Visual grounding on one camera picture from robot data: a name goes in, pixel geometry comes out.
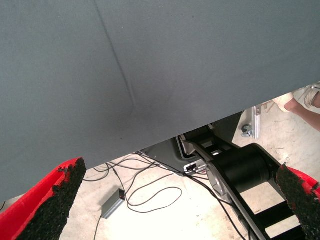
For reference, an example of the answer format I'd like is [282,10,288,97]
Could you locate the grey robot base cover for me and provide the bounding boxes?
[141,138,187,173]

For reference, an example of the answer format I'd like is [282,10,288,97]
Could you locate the small white connector box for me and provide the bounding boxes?
[183,161,208,175]

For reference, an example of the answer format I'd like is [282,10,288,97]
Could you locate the dark grey table cloth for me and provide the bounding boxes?
[0,0,320,203]

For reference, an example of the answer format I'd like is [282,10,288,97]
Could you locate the aluminium profile table leg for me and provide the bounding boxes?
[251,106,262,140]

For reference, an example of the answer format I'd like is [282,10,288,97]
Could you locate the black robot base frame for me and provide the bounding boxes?
[176,124,308,240]

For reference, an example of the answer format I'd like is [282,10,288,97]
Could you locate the grey power adapter box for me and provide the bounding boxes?
[101,188,126,220]

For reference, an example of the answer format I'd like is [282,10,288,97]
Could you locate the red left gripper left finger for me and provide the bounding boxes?
[0,157,88,240]

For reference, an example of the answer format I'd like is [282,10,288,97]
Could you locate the white shoe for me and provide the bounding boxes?
[272,86,320,113]

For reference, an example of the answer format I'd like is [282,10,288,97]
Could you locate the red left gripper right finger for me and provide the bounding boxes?
[275,162,320,240]

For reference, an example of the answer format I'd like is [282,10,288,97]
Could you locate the thin black floor cable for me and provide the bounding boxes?
[119,172,183,215]
[83,152,186,182]

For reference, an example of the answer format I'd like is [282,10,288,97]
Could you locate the grey caster wheel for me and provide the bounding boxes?
[241,124,253,138]

